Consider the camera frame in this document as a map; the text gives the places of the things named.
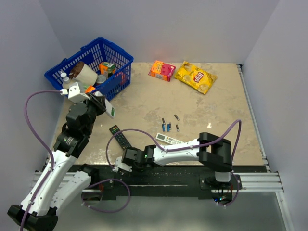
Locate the small white remote control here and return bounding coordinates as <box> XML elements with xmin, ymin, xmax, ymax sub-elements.
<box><xmin>94</xmin><ymin>91</ymin><xmax>114</xmax><ymax>118</ymax></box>

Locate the green battery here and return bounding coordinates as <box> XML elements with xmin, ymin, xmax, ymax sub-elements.
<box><xmin>111</xmin><ymin>108</ymin><xmax>115</xmax><ymax>117</ymax></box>

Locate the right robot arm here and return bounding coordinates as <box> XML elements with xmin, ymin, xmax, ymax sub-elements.
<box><xmin>115</xmin><ymin>132</ymin><xmax>232</xmax><ymax>189</ymax></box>

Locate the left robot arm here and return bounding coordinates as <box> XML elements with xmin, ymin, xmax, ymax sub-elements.
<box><xmin>8</xmin><ymin>93</ymin><xmax>112</xmax><ymax>231</ymax></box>

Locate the black TV remote control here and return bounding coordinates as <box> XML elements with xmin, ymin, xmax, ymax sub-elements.
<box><xmin>109</xmin><ymin>125</ymin><xmax>132</xmax><ymax>150</ymax></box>

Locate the long white remote control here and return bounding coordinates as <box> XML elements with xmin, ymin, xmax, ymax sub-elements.
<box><xmin>155</xmin><ymin>133</ymin><xmax>183</xmax><ymax>145</ymax></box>

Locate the orange box in basket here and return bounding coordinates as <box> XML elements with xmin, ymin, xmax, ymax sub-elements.
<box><xmin>85</xmin><ymin>85</ymin><xmax>96</xmax><ymax>93</ymax></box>

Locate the metal tin can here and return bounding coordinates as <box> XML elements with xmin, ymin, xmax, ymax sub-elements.
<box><xmin>96</xmin><ymin>74</ymin><xmax>107</xmax><ymax>85</ymax></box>

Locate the orange green juice carton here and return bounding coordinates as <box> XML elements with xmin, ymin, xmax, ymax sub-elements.
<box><xmin>99</xmin><ymin>62</ymin><xmax>116</xmax><ymax>77</ymax></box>

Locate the cream cylindrical container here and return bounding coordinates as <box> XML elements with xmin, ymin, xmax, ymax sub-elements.
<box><xmin>69</xmin><ymin>61</ymin><xmax>98</xmax><ymax>85</ymax></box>

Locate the white bottle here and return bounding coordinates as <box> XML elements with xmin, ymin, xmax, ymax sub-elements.
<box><xmin>60</xmin><ymin>72</ymin><xmax>73</xmax><ymax>89</ymax></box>

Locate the blue plastic shopping basket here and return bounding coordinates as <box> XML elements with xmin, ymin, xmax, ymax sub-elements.
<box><xmin>44</xmin><ymin>36</ymin><xmax>134</xmax><ymax>102</ymax></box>

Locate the orange pink snack box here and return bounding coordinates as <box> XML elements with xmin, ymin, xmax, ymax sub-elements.
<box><xmin>148</xmin><ymin>60</ymin><xmax>176</xmax><ymax>82</ymax></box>

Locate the yellow Lays chips bag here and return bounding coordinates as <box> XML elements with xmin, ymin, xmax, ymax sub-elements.
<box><xmin>175</xmin><ymin>61</ymin><xmax>217</xmax><ymax>94</ymax></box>

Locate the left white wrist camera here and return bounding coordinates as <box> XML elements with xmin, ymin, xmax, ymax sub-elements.
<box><xmin>60</xmin><ymin>82</ymin><xmax>90</xmax><ymax>103</ymax></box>

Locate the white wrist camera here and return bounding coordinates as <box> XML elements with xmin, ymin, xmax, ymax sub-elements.
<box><xmin>112</xmin><ymin>157</ymin><xmax>132</xmax><ymax>172</ymax></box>
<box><xmin>60</xmin><ymin>82</ymin><xmax>90</xmax><ymax>103</ymax></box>

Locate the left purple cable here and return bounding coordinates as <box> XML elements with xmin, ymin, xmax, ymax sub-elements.
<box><xmin>19</xmin><ymin>89</ymin><xmax>63</xmax><ymax>231</ymax></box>

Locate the purple cable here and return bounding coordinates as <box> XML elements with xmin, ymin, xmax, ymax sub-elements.
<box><xmin>105</xmin><ymin>119</ymin><xmax>242</xmax><ymax>207</ymax></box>
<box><xmin>19</xmin><ymin>89</ymin><xmax>63</xmax><ymax>231</ymax></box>

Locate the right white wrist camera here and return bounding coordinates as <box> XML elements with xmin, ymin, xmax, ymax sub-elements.
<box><xmin>112</xmin><ymin>157</ymin><xmax>132</xmax><ymax>172</ymax></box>

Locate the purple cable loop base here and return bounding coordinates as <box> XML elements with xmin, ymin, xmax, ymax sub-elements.
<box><xmin>81</xmin><ymin>178</ymin><xmax>132</xmax><ymax>214</ymax></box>

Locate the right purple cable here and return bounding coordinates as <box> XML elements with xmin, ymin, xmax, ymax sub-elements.
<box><xmin>105</xmin><ymin>119</ymin><xmax>242</xmax><ymax>207</ymax></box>

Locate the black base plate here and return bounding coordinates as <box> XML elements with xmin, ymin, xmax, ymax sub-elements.
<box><xmin>40</xmin><ymin>164</ymin><xmax>268</xmax><ymax>200</ymax></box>

